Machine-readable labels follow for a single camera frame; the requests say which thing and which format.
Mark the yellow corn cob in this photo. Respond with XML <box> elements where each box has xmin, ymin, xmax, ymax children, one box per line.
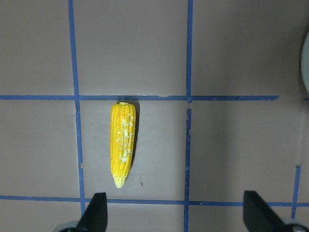
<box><xmin>109</xmin><ymin>102</ymin><xmax>136</xmax><ymax>189</ymax></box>

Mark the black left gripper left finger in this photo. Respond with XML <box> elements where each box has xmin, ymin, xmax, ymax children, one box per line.
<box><xmin>77</xmin><ymin>193</ymin><xmax>107</xmax><ymax>232</ymax></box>

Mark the pale green steel pot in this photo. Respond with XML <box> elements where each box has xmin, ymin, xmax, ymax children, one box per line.
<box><xmin>300</xmin><ymin>33</ymin><xmax>309</xmax><ymax>92</ymax></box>

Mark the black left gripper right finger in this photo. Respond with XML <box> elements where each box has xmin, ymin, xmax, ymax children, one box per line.
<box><xmin>243</xmin><ymin>190</ymin><xmax>290</xmax><ymax>232</ymax></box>

